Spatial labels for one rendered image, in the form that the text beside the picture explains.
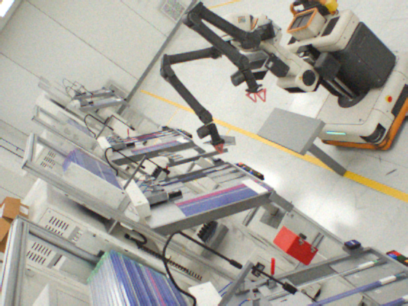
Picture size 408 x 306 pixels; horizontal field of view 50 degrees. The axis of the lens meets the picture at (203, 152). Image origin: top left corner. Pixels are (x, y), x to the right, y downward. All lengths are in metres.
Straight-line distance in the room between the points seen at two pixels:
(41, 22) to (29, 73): 1.10
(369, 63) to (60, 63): 7.99
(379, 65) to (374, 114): 0.32
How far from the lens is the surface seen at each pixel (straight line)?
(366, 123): 2.99
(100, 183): 2.24
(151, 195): 2.55
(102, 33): 10.20
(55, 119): 4.23
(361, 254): 1.84
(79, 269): 1.45
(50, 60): 10.12
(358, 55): 2.95
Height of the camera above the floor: 2.09
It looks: 23 degrees down
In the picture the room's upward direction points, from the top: 56 degrees counter-clockwise
